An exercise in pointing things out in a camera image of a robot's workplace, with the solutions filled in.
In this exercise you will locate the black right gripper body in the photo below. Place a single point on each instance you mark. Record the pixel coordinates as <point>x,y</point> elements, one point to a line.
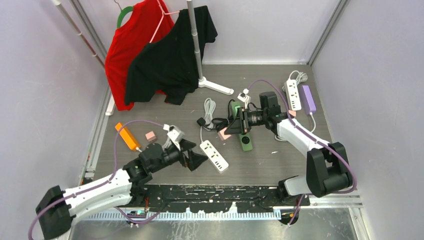
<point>256,117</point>

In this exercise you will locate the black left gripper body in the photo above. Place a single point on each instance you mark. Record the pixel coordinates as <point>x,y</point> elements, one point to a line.
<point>173,154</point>

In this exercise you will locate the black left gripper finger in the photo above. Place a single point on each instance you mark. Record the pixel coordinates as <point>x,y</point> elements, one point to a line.
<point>187,146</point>
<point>195,160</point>

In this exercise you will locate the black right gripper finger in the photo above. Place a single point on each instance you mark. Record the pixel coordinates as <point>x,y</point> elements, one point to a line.
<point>237,128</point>
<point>237,112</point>

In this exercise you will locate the dark green power strip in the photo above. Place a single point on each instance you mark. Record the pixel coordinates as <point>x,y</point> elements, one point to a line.
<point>244,138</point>

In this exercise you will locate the pink plug adapter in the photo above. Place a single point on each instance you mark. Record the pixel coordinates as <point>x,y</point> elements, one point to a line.
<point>292,114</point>
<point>151,137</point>
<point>222,135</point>

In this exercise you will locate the white power strip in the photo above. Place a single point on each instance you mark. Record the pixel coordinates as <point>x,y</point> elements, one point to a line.
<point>214,156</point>
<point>292,95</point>

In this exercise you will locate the purple power strip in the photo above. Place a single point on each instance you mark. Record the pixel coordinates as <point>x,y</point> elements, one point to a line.
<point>307,101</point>

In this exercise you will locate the orange power strip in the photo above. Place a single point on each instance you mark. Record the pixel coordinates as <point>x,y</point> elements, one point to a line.
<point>128,137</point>

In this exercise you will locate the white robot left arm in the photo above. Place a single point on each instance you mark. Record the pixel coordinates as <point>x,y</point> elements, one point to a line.
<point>59,209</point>

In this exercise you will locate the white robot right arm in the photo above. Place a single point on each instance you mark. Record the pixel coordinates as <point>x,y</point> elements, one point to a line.
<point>327,170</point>

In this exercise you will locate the black t-shirt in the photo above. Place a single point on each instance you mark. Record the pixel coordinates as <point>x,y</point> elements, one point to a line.
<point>168,65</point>

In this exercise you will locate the pink clothes hanger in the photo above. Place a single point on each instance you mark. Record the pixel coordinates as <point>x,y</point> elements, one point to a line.
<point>163,14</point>

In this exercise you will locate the red t-shirt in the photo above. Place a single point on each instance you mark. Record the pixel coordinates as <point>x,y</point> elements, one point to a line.
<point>128,41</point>

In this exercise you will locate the green clothes hanger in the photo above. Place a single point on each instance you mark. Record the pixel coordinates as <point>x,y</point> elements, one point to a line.
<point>123,12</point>

